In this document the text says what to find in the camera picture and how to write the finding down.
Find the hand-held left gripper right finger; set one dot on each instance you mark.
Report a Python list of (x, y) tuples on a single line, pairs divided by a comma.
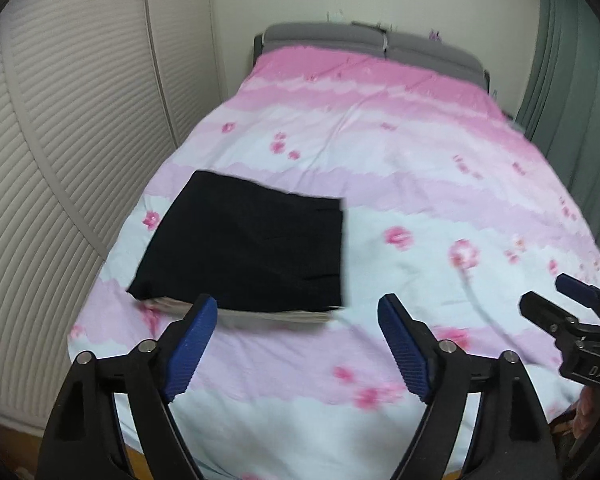
[(402, 345)]

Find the beige folded cloth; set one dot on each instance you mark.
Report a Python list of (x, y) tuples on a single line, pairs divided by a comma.
[(260, 316)]

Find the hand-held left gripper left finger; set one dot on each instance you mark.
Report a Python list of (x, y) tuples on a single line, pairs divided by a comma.
[(192, 345)]

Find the black pants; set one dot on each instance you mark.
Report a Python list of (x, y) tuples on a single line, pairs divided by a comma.
[(250, 245)]

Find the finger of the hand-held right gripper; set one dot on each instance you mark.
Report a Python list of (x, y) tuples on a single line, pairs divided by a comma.
[(545, 310), (580, 287)]

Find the grey bed headboard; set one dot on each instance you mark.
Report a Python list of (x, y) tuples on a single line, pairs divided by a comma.
[(330, 37)]

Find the pink floral blanket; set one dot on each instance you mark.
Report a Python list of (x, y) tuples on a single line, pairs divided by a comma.
[(380, 185)]

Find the green curtain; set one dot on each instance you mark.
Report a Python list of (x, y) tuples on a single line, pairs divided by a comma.
[(575, 85)]

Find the white louvered wardrobe doors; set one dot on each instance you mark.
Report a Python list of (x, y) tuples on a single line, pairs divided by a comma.
[(65, 160)]

